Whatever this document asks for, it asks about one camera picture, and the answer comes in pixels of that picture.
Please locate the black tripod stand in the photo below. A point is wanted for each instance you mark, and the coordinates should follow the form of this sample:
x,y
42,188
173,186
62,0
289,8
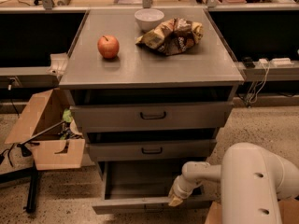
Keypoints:
x,y
30,172

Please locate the red apple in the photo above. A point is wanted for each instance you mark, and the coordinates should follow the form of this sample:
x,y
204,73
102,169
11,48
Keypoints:
x,y
108,46

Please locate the grey middle drawer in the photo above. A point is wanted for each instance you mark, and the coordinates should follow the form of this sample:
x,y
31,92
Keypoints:
x,y
151,150

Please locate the open cardboard box left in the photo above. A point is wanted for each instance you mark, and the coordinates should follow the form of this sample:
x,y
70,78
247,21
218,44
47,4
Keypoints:
x,y
44,114

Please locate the grey metal drawer cabinet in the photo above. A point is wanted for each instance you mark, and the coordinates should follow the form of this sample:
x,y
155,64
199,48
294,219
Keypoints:
x,y
138,76

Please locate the grey top drawer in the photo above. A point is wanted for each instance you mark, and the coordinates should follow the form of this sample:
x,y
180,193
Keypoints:
x,y
151,117

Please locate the grey bottom drawer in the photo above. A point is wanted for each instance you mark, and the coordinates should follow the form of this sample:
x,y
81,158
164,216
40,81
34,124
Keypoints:
x,y
143,187

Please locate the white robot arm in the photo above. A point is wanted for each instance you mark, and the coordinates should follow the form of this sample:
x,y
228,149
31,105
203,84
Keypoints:
x,y
253,181

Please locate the white plastic bracket left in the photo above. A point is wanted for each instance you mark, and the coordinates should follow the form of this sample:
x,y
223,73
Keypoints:
x,y
58,64

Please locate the white power strip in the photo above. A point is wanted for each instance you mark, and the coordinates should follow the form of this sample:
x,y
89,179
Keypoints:
x,y
282,62

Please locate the grey drawer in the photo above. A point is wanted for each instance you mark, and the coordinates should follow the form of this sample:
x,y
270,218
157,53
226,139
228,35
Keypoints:
x,y
143,187
151,150
151,117

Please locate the crumpled brown chip bag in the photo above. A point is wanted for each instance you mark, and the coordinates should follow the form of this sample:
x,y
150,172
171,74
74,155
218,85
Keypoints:
x,y
173,37

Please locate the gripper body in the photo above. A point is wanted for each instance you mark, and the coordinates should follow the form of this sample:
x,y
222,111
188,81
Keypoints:
x,y
180,188

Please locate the white bowl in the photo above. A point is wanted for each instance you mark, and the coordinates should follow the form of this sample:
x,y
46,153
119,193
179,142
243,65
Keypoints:
x,y
148,18

